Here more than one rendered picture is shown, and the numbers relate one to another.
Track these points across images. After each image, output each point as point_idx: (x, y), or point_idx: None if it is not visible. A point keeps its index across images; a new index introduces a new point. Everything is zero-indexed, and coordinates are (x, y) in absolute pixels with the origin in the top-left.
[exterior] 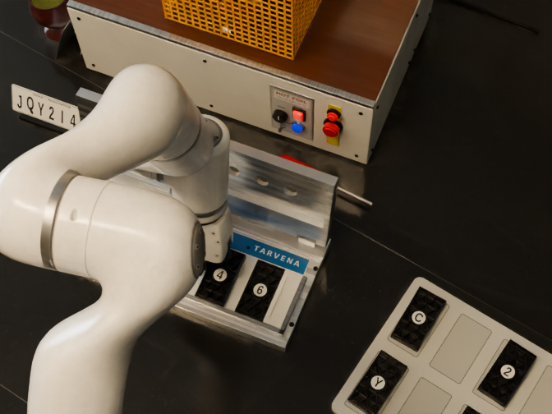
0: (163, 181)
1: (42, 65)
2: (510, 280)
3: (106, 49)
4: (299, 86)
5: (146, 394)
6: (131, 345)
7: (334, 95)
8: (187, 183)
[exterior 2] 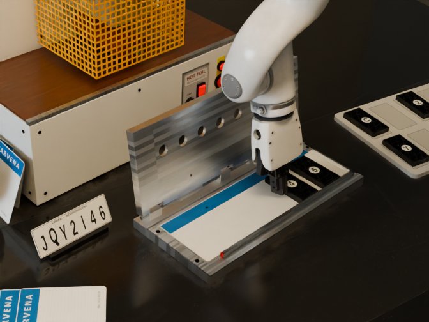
0: (273, 82)
1: (6, 233)
2: (352, 89)
3: (59, 156)
4: (200, 56)
5: (368, 260)
6: None
7: (221, 45)
8: (287, 66)
